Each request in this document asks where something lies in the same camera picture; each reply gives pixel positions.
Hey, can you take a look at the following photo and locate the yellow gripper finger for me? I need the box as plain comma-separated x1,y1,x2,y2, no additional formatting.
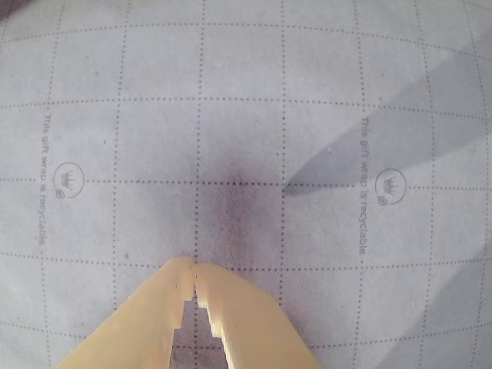
56,256,198,369
194,262,328,369

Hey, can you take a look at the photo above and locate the brown gridded wrapping paper sheet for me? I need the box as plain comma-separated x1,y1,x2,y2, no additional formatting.
0,0,492,369

